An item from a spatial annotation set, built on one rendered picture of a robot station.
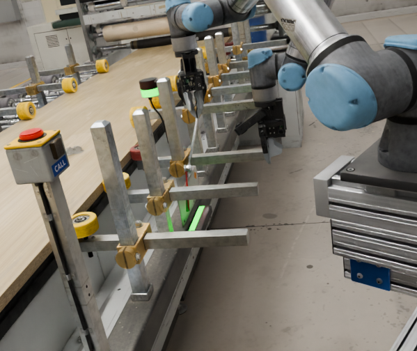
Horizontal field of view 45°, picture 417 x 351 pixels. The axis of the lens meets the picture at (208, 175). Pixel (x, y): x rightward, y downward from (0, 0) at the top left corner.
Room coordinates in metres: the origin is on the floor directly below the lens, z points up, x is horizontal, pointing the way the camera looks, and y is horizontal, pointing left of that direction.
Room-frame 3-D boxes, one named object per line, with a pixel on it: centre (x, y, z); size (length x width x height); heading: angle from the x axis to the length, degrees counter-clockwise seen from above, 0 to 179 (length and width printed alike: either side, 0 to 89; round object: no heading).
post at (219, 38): (2.53, -0.17, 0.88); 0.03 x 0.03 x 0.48; 75
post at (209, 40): (2.29, -0.10, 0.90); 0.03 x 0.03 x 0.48; 75
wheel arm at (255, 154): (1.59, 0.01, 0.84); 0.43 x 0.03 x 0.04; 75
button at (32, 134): (0.83, 0.28, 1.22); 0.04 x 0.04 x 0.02
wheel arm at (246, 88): (2.08, -0.08, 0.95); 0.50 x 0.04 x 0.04; 75
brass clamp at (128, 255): (1.11, 0.21, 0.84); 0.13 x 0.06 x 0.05; 165
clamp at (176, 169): (1.59, 0.08, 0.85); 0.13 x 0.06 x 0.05; 165
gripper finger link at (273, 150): (1.51, -0.22, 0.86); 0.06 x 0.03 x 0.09; 75
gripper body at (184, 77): (1.55, 0.00, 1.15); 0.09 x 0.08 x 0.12; 6
